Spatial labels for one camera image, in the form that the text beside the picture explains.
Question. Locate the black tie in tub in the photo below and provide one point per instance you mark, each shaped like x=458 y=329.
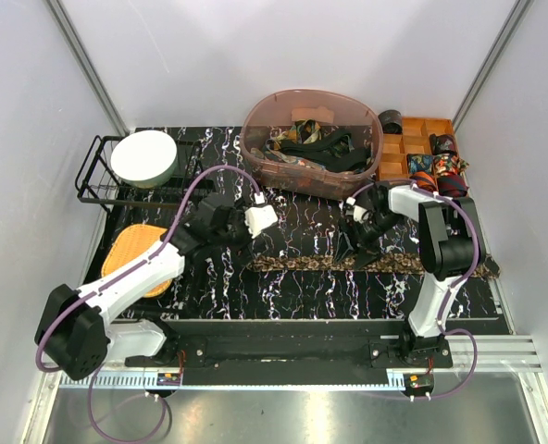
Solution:
x=335 y=152

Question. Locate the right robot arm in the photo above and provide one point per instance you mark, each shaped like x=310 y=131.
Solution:
x=450 y=247

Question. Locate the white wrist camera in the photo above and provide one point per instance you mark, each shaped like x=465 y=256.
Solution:
x=260 y=216
x=359 y=209

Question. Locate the colourful patterned tie in tub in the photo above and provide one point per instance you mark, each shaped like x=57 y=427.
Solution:
x=302 y=131

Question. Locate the orange striped rolled tie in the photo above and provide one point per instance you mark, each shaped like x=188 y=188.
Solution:
x=425 y=181

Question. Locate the maroon striped rolled tie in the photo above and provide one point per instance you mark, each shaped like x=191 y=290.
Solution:
x=452 y=185

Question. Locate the blue patterned rolled tie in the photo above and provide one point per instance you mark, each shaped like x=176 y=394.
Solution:
x=420 y=163

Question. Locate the red floral rolled tie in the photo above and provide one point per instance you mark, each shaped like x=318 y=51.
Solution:
x=448 y=164

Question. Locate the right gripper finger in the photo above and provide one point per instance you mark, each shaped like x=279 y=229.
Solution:
x=367 y=254
x=344 y=246

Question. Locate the brown floral patterned tie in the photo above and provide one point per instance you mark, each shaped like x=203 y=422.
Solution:
x=388 y=263

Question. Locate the orange wooden divided tray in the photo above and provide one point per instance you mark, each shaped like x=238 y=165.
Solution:
x=413 y=140

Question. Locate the brown translucent plastic tub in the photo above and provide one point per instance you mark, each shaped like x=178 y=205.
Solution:
x=280 y=110

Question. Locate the white round container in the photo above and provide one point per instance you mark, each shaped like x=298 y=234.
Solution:
x=145 y=159

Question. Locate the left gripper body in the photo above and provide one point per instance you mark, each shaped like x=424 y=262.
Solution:
x=236 y=234

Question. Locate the dark grey rolled tie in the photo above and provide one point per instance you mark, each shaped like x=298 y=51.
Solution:
x=391 y=121

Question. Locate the dark maroon rolled tie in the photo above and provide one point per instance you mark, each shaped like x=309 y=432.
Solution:
x=441 y=144

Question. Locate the orange woven bamboo tray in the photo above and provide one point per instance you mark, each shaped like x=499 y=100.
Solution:
x=130 y=243

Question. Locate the black wire dish rack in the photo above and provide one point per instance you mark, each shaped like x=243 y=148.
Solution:
x=123 y=201

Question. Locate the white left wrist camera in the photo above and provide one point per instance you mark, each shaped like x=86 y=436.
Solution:
x=260 y=216

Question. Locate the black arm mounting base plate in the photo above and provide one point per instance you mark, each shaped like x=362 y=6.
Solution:
x=377 y=343

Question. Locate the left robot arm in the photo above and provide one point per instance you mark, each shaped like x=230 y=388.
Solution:
x=79 y=330

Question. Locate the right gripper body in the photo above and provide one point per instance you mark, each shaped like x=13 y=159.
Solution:
x=370 y=230

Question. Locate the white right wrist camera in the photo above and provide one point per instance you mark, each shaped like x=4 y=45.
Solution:
x=359 y=209

